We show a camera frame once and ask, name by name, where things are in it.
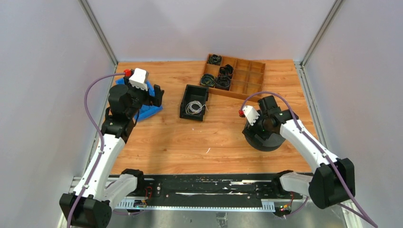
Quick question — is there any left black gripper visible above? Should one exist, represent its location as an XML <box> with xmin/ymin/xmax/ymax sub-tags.
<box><xmin>124</xmin><ymin>76</ymin><xmax>164</xmax><ymax>118</ymax></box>

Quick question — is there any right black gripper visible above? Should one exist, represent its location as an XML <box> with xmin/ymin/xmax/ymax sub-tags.
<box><xmin>242</xmin><ymin>110</ymin><xmax>274</xmax><ymax>147</ymax></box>

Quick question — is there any black cable spool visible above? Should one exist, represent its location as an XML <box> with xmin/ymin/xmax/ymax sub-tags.
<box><xmin>242</xmin><ymin>125</ymin><xmax>285</xmax><ymax>152</ymax></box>

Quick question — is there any white thin wire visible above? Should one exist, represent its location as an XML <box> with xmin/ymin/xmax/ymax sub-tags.
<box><xmin>185</xmin><ymin>100</ymin><xmax>210</xmax><ymax>115</ymax></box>

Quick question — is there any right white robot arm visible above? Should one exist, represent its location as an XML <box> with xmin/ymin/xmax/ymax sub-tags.
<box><xmin>239</xmin><ymin>92</ymin><xmax>355</xmax><ymax>209</ymax></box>

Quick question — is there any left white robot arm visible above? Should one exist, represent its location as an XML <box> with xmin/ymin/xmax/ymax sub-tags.
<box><xmin>59</xmin><ymin>76</ymin><xmax>164</xmax><ymax>228</ymax></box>

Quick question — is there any blue plastic bin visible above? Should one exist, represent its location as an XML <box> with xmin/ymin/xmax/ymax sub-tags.
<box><xmin>134</xmin><ymin>80</ymin><xmax>163</xmax><ymax>122</ymax></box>

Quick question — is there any black plastic bin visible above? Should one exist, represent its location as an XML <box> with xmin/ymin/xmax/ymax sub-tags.
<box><xmin>179</xmin><ymin>85</ymin><xmax>209</xmax><ymax>122</ymax></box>

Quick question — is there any wooden compartment tray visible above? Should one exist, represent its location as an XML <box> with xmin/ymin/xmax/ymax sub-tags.
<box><xmin>199</xmin><ymin>54</ymin><xmax>266</xmax><ymax>100</ymax></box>

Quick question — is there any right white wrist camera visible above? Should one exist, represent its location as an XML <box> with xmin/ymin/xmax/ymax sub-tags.
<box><xmin>242</xmin><ymin>105</ymin><xmax>260</xmax><ymax>126</ymax></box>

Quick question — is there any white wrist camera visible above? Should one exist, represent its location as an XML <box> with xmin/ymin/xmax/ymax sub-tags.
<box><xmin>129</xmin><ymin>68</ymin><xmax>149</xmax><ymax>91</ymax></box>
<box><xmin>242</xmin><ymin>105</ymin><xmax>260</xmax><ymax>126</ymax></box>

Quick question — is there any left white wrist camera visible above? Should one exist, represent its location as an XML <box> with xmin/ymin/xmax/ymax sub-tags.
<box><xmin>129</xmin><ymin>68</ymin><xmax>149</xmax><ymax>91</ymax></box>

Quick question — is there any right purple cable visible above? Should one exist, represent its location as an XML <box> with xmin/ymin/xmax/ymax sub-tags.
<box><xmin>239</xmin><ymin>91</ymin><xmax>379</xmax><ymax>228</ymax></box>

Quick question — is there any purple cable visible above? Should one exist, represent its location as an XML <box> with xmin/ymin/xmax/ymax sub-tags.
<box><xmin>239</xmin><ymin>91</ymin><xmax>379</xmax><ymax>228</ymax></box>
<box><xmin>66</xmin><ymin>69</ymin><xmax>132</xmax><ymax>228</ymax></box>

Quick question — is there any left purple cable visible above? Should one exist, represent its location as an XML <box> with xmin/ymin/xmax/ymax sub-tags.
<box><xmin>66</xmin><ymin>69</ymin><xmax>132</xmax><ymax>228</ymax></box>

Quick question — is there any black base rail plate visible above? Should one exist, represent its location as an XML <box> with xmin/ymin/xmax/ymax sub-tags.
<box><xmin>123</xmin><ymin>173</ymin><xmax>303</xmax><ymax>210</ymax></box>

